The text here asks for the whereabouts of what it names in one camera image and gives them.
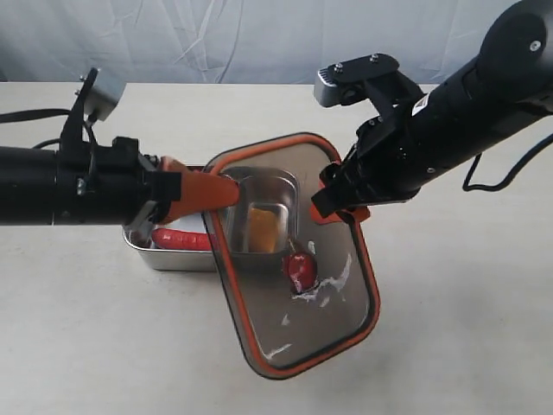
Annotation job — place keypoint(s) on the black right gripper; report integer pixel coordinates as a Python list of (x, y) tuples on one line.
[(386, 165)]

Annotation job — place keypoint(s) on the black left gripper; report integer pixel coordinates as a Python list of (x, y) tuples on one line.
[(118, 185)]

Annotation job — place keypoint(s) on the red sausage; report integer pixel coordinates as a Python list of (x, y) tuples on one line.
[(172, 239)]

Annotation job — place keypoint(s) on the steel two-compartment lunch box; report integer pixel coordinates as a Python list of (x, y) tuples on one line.
[(276, 190)]

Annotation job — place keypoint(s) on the yellow cheese wedge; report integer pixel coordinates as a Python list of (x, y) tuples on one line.
[(262, 230)]

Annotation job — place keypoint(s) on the smoked lid with orange seal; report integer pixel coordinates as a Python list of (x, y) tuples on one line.
[(320, 298)]

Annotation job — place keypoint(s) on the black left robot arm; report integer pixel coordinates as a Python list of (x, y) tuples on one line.
[(28, 187)]

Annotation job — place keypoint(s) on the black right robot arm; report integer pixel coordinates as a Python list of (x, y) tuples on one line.
[(504, 89)]

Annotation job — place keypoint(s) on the grey backdrop cloth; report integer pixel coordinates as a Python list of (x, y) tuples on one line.
[(248, 42)]

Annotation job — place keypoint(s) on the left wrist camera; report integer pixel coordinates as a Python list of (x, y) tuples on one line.
[(98, 96)]

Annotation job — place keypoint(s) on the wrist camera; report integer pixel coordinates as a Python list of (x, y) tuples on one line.
[(98, 96), (349, 82)]

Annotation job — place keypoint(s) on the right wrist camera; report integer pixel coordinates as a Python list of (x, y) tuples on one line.
[(349, 82)]

